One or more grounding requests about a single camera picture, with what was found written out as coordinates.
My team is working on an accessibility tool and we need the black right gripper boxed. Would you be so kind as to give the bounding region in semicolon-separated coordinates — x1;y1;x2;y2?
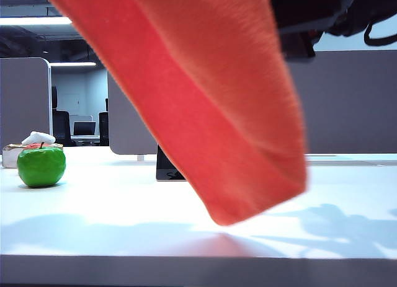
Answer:
269;0;339;63

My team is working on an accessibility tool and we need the orange microfiber cloth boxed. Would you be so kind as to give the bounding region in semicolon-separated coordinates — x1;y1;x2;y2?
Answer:
38;0;310;227

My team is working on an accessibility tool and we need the black framed standing mirror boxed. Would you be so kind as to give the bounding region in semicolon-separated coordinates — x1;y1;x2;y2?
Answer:
156;144;187;182

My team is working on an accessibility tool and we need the wide grey desk partition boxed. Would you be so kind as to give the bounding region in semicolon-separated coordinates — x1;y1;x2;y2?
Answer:
107;50;397;155

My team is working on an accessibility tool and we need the short ceiling light strip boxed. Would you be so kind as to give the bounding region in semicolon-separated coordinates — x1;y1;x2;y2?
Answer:
49;61;96;67

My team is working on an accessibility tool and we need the dark laptop screen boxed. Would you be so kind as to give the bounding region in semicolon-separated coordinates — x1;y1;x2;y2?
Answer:
73;121;96;136

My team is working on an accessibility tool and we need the white background desk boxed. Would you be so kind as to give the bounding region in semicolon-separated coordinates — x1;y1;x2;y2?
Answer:
70;135;100;146

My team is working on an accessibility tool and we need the tall black office chair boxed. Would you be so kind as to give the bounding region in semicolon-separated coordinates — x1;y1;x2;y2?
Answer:
51;87;72;147

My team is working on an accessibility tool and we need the white tissue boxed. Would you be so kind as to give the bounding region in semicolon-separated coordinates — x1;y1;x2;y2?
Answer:
20;131;56;146

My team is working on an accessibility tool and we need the narrow grey desk partition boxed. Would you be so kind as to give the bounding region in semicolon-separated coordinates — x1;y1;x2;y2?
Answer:
0;57;52;148

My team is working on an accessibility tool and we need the green apple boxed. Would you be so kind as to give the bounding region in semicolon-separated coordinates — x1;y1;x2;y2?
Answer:
16;141;66;188

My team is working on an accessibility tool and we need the gold and white tissue box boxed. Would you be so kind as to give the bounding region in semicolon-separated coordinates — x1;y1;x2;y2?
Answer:
2;143;64;169

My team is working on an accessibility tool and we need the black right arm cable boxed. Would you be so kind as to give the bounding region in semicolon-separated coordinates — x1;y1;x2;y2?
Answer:
363;15;397;46

